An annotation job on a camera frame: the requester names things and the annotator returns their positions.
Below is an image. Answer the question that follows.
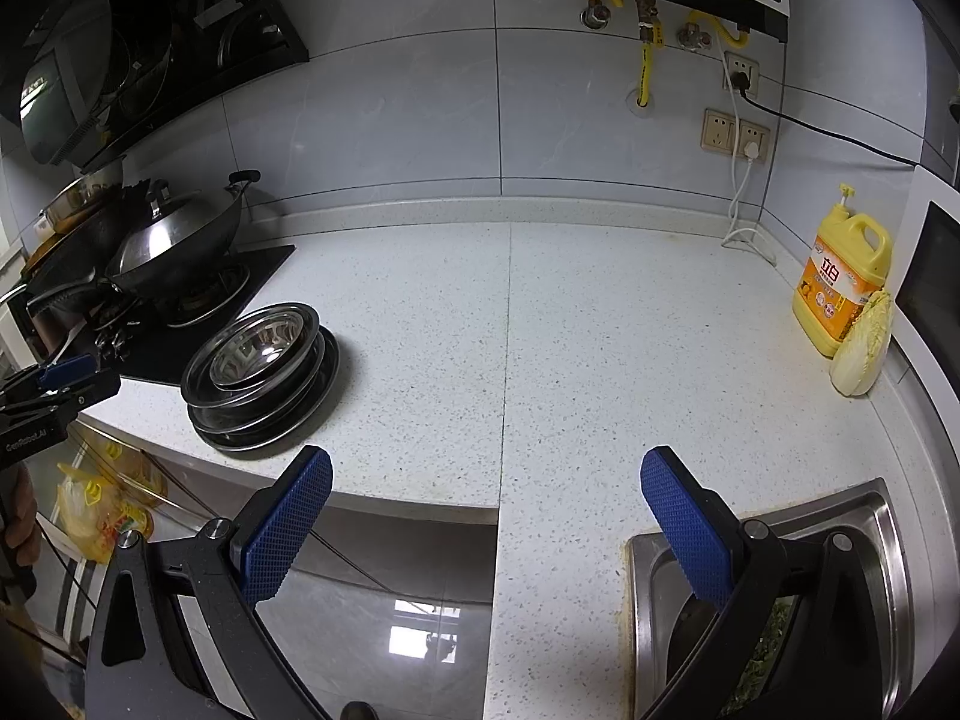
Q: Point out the basin of greens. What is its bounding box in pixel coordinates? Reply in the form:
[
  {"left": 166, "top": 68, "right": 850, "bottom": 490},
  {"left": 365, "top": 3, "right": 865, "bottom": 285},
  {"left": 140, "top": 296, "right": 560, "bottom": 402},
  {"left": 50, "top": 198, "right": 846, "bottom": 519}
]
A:
[{"left": 667, "top": 592, "right": 807, "bottom": 720}]

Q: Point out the person's left hand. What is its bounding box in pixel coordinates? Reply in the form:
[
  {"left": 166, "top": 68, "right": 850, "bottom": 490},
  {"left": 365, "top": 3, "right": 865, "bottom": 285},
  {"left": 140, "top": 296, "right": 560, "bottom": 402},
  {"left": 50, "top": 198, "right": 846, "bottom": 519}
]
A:
[{"left": 6, "top": 478, "right": 43, "bottom": 553}]

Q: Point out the white power cable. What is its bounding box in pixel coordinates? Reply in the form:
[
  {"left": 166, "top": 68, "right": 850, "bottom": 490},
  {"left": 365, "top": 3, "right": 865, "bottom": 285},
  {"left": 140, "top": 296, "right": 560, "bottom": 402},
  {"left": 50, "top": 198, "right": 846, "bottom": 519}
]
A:
[{"left": 721, "top": 144, "right": 779, "bottom": 265}]

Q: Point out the small steel plate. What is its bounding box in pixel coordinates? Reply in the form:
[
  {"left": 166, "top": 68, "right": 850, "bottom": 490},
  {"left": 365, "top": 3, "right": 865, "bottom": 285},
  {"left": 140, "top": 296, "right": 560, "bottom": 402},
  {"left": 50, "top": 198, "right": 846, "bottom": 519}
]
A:
[{"left": 187, "top": 337, "right": 329, "bottom": 423}]

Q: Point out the large steel bowl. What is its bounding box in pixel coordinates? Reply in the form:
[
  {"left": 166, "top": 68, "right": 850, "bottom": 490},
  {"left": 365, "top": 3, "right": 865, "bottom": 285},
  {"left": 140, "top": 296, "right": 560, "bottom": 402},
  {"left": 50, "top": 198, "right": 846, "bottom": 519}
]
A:
[{"left": 181, "top": 302, "right": 323, "bottom": 410}]

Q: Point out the yellow plastic bag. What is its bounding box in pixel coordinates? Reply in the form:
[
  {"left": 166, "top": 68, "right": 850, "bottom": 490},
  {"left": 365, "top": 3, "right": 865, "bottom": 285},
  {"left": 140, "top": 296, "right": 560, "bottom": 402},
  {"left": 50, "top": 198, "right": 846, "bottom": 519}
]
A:
[{"left": 56, "top": 457, "right": 170, "bottom": 563}]

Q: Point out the black range hood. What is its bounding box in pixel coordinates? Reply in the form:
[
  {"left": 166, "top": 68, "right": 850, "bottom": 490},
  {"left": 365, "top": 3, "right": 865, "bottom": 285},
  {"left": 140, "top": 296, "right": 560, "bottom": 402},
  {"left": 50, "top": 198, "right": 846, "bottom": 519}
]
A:
[{"left": 0, "top": 0, "right": 310, "bottom": 175}]

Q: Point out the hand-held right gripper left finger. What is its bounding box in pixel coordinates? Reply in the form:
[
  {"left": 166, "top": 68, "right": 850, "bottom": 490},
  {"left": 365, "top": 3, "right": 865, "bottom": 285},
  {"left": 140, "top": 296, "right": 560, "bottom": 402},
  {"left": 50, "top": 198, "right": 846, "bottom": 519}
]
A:
[{"left": 81, "top": 445, "right": 335, "bottom": 720}]

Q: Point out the black frying pan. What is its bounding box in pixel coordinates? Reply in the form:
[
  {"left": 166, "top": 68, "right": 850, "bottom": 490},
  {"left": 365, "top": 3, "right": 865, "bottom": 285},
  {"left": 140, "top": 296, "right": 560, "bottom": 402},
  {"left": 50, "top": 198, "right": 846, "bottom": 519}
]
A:
[{"left": 26, "top": 270, "right": 121, "bottom": 327}]

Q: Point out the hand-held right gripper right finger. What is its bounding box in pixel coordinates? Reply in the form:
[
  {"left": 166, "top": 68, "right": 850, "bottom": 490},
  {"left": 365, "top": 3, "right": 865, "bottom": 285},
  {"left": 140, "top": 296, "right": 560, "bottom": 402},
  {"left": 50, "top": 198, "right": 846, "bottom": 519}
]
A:
[{"left": 640, "top": 446, "right": 891, "bottom": 720}]

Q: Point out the medium steel plate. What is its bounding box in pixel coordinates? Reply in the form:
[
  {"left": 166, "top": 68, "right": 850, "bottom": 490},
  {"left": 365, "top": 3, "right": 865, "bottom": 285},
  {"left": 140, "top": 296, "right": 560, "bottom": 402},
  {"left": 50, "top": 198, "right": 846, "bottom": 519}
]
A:
[{"left": 189, "top": 345, "right": 335, "bottom": 439}]

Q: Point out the black gas stove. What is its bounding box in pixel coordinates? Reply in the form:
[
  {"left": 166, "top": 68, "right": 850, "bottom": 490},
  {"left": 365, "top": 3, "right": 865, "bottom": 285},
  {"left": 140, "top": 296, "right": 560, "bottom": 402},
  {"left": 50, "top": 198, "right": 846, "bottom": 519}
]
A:
[{"left": 45, "top": 244, "right": 297, "bottom": 387}]

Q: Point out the grey base cabinet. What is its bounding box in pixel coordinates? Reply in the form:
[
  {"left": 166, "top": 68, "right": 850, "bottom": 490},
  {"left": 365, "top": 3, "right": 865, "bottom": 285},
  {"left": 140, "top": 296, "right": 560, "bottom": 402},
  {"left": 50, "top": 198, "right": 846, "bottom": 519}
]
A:
[{"left": 71, "top": 420, "right": 500, "bottom": 608}]

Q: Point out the white wall socket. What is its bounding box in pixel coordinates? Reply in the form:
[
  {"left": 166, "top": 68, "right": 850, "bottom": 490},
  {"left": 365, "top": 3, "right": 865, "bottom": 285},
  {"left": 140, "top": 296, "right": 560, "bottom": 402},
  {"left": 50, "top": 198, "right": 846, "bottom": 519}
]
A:
[{"left": 722, "top": 51, "right": 760, "bottom": 93}]

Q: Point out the steel basin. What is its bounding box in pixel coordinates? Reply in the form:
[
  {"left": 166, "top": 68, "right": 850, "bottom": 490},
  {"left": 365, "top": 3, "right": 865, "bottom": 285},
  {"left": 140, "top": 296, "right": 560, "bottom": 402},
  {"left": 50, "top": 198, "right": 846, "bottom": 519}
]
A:
[{"left": 36, "top": 156, "right": 128, "bottom": 235}]

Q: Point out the black wok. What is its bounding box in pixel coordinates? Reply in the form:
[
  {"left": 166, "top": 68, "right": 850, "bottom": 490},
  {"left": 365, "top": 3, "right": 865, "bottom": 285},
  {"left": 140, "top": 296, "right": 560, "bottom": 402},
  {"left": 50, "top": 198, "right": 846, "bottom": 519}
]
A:
[{"left": 105, "top": 170, "right": 262, "bottom": 295}]

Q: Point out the large steel plate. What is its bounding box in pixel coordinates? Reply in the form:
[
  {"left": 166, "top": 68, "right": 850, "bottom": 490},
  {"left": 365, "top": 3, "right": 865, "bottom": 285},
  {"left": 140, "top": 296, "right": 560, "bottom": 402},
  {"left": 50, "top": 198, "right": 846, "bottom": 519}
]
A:
[{"left": 192, "top": 352, "right": 341, "bottom": 454}]

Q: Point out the beige wall socket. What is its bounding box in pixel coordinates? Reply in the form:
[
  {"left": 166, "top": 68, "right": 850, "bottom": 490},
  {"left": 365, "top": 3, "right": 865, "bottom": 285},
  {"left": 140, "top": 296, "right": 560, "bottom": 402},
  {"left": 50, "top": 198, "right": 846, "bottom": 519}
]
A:
[
  {"left": 703, "top": 108, "right": 741, "bottom": 152},
  {"left": 737, "top": 122, "right": 771, "bottom": 164}
]

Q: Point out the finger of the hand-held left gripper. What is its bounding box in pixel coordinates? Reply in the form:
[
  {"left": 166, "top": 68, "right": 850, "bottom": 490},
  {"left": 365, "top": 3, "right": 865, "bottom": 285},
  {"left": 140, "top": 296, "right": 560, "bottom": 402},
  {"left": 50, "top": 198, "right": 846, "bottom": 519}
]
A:
[
  {"left": 0, "top": 373, "right": 123, "bottom": 422},
  {"left": 0, "top": 354, "right": 98, "bottom": 400}
]

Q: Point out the white microwave oven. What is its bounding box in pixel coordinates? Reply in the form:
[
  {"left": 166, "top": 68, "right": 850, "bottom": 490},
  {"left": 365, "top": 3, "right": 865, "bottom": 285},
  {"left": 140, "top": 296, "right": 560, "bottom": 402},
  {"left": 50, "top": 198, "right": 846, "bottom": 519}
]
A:
[{"left": 889, "top": 165, "right": 960, "bottom": 421}]

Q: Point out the black power cable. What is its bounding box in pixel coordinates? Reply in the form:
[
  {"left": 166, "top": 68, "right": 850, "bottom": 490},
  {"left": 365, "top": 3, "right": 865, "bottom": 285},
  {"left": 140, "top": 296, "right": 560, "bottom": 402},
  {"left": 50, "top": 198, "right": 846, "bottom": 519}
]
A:
[{"left": 739, "top": 79, "right": 922, "bottom": 166}]

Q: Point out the yellow detergent bottle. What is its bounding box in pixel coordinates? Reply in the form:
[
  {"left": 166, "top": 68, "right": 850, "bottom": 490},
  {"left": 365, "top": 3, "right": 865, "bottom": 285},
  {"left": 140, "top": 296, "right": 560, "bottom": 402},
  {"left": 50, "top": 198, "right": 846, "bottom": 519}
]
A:
[{"left": 793, "top": 184, "right": 893, "bottom": 359}]

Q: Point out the napa cabbage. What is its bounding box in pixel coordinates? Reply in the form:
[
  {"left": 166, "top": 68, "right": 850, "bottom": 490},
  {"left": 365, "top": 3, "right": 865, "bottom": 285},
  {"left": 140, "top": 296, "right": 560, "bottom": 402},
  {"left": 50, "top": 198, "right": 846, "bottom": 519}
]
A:
[{"left": 829, "top": 290, "right": 895, "bottom": 398}]

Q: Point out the yellow gas hose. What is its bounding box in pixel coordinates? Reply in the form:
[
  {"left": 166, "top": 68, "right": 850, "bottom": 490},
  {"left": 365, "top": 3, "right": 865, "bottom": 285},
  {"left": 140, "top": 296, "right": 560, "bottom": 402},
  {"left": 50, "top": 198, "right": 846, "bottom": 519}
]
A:
[{"left": 636, "top": 19, "right": 662, "bottom": 110}]

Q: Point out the steel sink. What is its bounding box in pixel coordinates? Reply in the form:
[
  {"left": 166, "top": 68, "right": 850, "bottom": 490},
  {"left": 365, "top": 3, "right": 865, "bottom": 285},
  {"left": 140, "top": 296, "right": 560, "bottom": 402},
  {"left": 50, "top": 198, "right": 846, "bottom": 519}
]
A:
[{"left": 625, "top": 478, "right": 914, "bottom": 720}]

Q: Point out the black cooking pot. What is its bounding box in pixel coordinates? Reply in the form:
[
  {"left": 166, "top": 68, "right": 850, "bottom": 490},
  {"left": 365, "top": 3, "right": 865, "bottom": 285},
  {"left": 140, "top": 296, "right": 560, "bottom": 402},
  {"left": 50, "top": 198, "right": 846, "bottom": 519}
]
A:
[{"left": 21, "top": 180, "right": 170, "bottom": 278}]

